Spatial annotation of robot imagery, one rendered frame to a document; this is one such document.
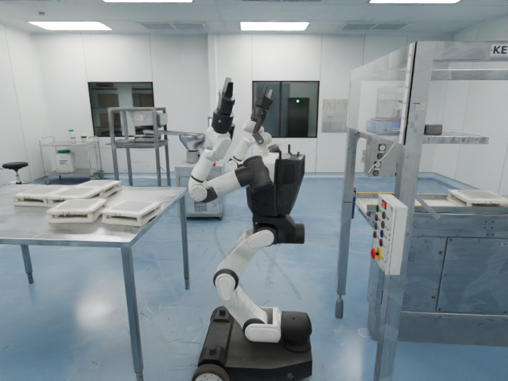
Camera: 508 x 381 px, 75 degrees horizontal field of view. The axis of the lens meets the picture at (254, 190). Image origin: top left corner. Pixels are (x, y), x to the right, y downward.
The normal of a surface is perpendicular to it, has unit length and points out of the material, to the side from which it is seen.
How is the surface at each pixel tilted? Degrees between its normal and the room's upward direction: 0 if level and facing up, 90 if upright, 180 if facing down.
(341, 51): 90
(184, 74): 90
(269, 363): 0
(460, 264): 90
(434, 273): 90
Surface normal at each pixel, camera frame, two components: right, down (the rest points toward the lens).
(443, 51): -0.07, 0.25
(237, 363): 0.00, -0.97
